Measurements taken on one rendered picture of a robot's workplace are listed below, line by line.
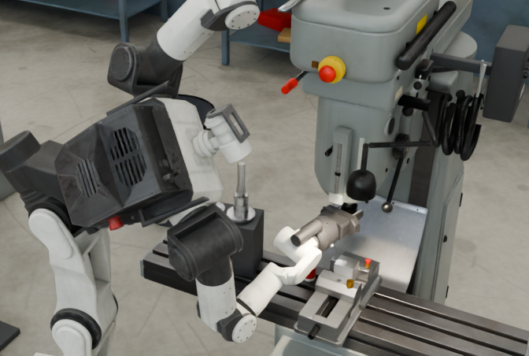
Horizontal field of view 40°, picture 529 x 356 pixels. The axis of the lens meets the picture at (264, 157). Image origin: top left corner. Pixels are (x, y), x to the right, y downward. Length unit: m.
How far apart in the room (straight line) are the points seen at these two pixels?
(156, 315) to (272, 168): 1.52
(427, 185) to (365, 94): 0.71
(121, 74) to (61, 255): 0.49
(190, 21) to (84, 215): 0.49
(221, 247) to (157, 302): 2.08
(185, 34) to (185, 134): 0.23
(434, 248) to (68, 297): 1.24
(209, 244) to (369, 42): 0.57
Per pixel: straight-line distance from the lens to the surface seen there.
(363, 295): 2.28
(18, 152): 1.85
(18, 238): 4.27
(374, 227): 2.52
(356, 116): 1.87
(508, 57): 2.03
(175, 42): 1.65
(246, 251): 2.31
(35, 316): 3.73
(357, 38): 1.65
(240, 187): 2.24
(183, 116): 1.70
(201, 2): 1.59
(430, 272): 2.66
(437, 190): 2.46
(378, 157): 1.92
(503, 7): 6.19
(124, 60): 1.70
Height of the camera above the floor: 2.41
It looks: 30 degrees down
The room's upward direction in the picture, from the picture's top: 1 degrees clockwise
